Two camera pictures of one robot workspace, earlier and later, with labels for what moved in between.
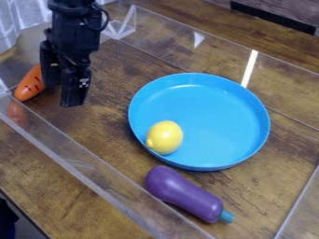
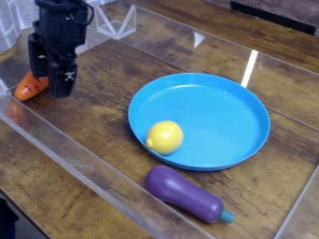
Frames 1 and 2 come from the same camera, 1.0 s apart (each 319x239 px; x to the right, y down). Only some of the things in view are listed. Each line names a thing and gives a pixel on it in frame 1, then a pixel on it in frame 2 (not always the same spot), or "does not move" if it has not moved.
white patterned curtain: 20,14 does not move
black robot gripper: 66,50 to 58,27
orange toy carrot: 31,85 does not move
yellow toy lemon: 165,136 does not move
